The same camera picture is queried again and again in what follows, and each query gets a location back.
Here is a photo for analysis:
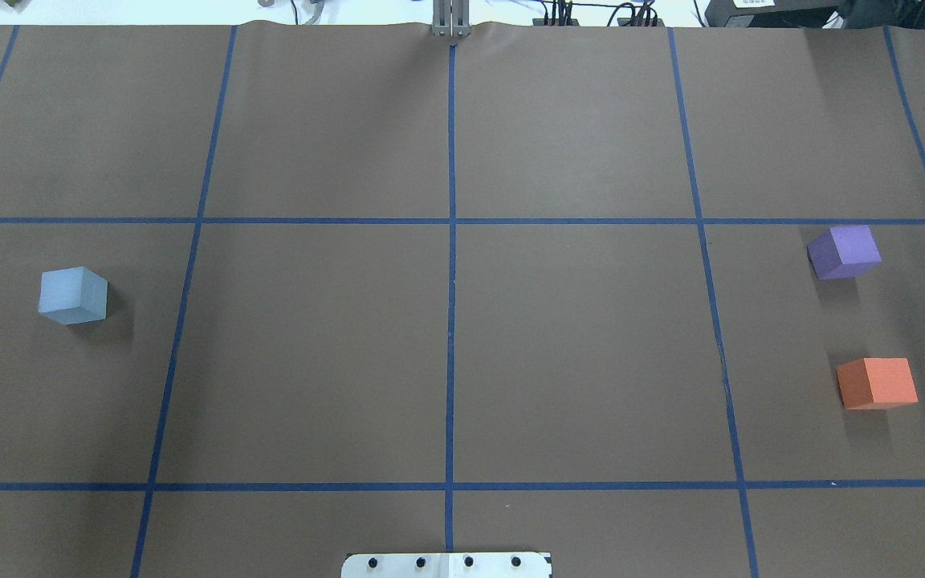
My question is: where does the light blue foam block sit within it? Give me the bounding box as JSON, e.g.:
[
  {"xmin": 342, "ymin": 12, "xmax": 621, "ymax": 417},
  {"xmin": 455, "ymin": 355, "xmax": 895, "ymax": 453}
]
[{"xmin": 37, "ymin": 267, "xmax": 108, "ymax": 325}]

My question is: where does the purple foam block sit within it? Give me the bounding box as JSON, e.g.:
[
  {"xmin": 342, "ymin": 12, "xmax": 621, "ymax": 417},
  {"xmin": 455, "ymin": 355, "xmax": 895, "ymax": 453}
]
[{"xmin": 806, "ymin": 226, "xmax": 883, "ymax": 279}]

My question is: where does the orange foam block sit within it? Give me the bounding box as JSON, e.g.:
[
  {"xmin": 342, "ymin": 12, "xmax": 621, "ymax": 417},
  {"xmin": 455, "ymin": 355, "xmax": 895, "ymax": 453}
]
[{"xmin": 834, "ymin": 357, "xmax": 919, "ymax": 410}]

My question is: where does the grey aluminium post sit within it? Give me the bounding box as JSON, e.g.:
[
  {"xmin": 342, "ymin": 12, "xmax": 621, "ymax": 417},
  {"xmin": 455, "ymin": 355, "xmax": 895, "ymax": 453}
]
[{"xmin": 432, "ymin": 0, "xmax": 472, "ymax": 38}]

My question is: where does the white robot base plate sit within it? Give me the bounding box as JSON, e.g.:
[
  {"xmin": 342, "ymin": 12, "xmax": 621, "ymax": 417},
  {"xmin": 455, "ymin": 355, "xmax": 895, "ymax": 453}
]
[{"xmin": 340, "ymin": 552, "xmax": 553, "ymax": 577}]

